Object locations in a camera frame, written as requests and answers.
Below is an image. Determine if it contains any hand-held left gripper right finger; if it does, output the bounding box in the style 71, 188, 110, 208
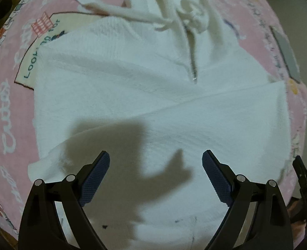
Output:
202, 149, 294, 250

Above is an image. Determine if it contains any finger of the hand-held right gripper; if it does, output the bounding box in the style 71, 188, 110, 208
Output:
292, 156, 307, 224

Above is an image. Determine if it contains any white knit garment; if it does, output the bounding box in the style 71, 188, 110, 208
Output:
27, 0, 292, 250

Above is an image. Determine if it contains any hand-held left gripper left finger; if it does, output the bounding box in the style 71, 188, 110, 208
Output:
17, 150, 110, 250

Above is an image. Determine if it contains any pink printed blanket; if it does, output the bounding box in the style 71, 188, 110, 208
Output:
0, 0, 307, 243

